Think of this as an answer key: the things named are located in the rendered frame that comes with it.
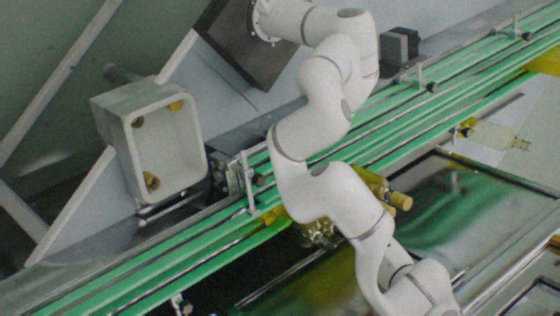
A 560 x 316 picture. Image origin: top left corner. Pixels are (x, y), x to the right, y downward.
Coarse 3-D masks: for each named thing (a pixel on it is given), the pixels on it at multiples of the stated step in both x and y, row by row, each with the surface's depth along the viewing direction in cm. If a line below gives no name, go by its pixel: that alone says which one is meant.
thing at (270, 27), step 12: (264, 0) 146; (276, 0) 145; (288, 0) 144; (300, 0) 143; (264, 12) 145; (276, 12) 144; (288, 12) 141; (300, 12) 139; (264, 24) 148; (276, 24) 144; (288, 24) 141; (300, 24) 138; (264, 36) 151; (276, 36) 148; (288, 36) 143; (300, 36) 139
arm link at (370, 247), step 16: (384, 208) 110; (384, 224) 108; (352, 240) 109; (368, 240) 108; (384, 240) 108; (368, 256) 109; (368, 272) 109; (368, 288) 110; (400, 288) 113; (416, 288) 112; (384, 304) 110; (400, 304) 112; (416, 304) 112; (432, 304) 113
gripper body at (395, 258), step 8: (392, 240) 132; (392, 248) 129; (400, 248) 129; (384, 256) 128; (392, 256) 128; (400, 256) 127; (408, 256) 128; (384, 264) 129; (392, 264) 126; (400, 264) 126; (408, 264) 127; (384, 272) 130; (392, 272) 127; (376, 280) 135; (384, 280) 131
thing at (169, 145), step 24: (168, 120) 147; (192, 120) 143; (144, 144) 145; (168, 144) 149; (192, 144) 148; (144, 168) 147; (168, 168) 151; (192, 168) 151; (144, 192) 140; (168, 192) 144
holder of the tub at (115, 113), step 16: (144, 96) 140; (160, 96) 139; (112, 112) 135; (128, 112) 134; (112, 128) 139; (128, 160) 139; (128, 176) 143; (128, 192) 148; (192, 192) 155; (144, 208) 151; (160, 208) 150
